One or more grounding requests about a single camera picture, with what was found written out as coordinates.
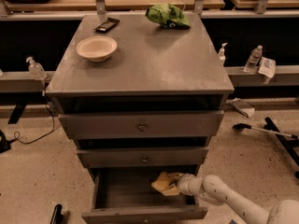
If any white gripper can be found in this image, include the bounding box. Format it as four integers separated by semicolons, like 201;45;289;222
178;174;204;196

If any yellow sponge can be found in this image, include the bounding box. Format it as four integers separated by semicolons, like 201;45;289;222
151;171;183;196

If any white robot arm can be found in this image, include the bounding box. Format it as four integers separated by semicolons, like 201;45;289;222
178;174;299;224

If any grey open bottom drawer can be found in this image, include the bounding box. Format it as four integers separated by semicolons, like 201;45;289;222
81;165;207;224

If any grey wooden drawer cabinet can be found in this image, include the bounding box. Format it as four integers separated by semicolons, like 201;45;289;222
44;13;235;179

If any folded paper on floor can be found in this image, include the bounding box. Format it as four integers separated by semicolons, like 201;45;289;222
230;98;255;118

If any black object bottom left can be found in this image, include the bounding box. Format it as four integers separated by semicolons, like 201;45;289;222
50;203;69;224

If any white pump bottle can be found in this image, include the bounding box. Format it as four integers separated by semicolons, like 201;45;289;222
218;43;227;66

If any white wipes packet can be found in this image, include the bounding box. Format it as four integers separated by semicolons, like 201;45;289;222
258;57;276;78

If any clear plastic water bottle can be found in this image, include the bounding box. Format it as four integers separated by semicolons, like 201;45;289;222
244;45;263;72

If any white paper bowl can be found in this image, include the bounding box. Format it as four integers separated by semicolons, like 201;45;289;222
76;36;118;63

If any black snack bar wrapper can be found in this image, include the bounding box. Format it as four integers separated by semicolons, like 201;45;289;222
95;18;120;33

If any clear sanitizer pump bottle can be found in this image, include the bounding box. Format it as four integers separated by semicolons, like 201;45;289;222
26;56;47;80

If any black handled metal rod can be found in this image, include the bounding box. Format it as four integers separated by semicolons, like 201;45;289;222
233;123;299;140

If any black cable on floor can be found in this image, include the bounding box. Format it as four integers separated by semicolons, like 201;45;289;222
8;103;57;146

